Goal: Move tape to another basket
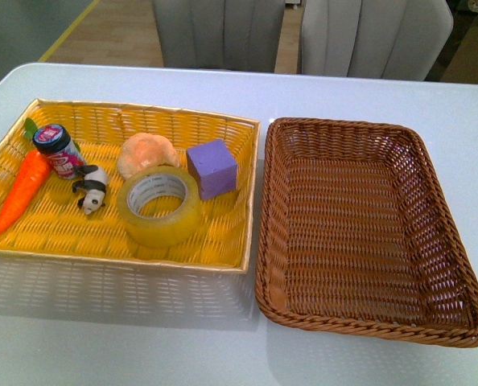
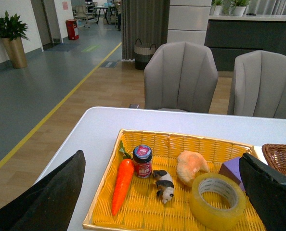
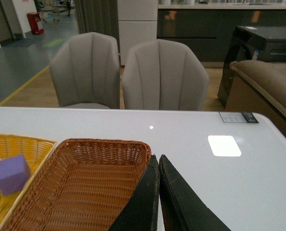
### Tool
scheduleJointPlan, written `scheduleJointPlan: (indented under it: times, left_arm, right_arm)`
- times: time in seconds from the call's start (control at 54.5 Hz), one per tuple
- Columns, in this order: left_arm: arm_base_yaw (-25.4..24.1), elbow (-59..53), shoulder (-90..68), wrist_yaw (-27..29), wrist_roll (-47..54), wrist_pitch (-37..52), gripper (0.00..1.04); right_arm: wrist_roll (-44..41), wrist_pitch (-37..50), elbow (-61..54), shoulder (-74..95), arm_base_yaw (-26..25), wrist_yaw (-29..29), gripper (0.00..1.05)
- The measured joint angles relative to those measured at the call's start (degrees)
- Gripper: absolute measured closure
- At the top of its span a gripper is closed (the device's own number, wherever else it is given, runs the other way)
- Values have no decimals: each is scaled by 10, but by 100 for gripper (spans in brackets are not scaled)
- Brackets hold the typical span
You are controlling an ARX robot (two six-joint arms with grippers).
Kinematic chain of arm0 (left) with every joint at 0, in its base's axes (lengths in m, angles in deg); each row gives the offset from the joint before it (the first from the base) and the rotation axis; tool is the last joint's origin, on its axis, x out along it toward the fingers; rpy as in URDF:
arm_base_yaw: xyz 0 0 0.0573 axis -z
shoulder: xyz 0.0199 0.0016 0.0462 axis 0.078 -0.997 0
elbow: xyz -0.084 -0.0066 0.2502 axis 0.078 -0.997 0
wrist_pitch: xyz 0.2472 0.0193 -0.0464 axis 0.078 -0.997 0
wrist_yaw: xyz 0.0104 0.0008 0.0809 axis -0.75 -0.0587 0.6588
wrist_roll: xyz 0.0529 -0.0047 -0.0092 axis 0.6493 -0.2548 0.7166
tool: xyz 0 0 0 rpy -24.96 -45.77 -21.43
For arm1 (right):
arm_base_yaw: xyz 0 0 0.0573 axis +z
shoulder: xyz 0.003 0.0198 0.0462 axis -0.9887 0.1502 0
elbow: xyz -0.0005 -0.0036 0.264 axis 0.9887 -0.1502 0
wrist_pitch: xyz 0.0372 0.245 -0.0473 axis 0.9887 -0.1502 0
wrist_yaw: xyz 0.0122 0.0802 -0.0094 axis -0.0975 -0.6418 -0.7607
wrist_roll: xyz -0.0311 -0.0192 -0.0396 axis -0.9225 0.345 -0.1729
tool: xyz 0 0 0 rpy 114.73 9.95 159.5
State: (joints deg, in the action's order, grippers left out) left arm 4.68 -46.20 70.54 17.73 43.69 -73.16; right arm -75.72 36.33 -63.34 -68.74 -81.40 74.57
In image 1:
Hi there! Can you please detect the grey chair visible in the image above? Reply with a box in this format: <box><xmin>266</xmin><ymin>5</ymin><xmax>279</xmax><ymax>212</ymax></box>
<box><xmin>298</xmin><ymin>0</ymin><xmax>453</xmax><ymax>80</ymax></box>
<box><xmin>152</xmin><ymin>0</ymin><xmax>285</xmax><ymax>72</ymax></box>

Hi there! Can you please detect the yellow woven basket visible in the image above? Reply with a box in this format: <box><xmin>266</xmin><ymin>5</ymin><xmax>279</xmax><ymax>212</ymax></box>
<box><xmin>0</xmin><ymin>99</ymin><xmax>260</xmax><ymax>273</ymax></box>

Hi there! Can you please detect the brown wicker basket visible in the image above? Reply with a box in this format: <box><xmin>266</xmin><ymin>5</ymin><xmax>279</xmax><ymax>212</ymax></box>
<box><xmin>255</xmin><ymin>117</ymin><xmax>478</xmax><ymax>348</ymax></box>

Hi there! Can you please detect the small drink can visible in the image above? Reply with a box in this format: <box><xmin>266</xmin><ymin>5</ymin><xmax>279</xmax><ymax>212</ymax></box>
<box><xmin>32</xmin><ymin>124</ymin><xmax>85</xmax><ymax>179</ymax></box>

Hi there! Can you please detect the grey chair left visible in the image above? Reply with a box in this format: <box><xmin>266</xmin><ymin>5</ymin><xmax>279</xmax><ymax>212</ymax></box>
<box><xmin>152</xmin><ymin>0</ymin><xmax>285</xmax><ymax>72</ymax></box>

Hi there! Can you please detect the grey chair right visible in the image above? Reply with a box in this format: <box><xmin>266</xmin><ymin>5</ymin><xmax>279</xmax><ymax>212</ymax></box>
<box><xmin>298</xmin><ymin>0</ymin><xmax>453</xmax><ymax>80</ymax></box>

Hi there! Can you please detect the toy croissant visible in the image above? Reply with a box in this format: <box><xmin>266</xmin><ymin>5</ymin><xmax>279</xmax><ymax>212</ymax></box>
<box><xmin>117</xmin><ymin>133</ymin><xmax>180</xmax><ymax>179</ymax></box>

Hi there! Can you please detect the purple foam cube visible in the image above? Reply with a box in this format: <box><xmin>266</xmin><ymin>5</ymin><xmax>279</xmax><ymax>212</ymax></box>
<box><xmin>186</xmin><ymin>139</ymin><xmax>238</xmax><ymax>201</ymax></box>

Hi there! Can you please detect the orange toy carrot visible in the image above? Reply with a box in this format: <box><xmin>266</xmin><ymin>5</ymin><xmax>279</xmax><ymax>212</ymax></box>
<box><xmin>0</xmin><ymin>117</ymin><xmax>53</xmax><ymax>236</ymax></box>

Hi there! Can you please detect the toy panda figure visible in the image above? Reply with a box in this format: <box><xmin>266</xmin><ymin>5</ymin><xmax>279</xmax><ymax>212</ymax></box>
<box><xmin>72</xmin><ymin>165</ymin><xmax>109</xmax><ymax>215</ymax></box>

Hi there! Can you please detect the yellow clear tape roll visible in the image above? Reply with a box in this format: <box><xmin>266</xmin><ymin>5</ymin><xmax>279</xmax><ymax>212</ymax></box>
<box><xmin>117</xmin><ymin>166</ymin><xmax>203</xmax><ymax>248</ymax></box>

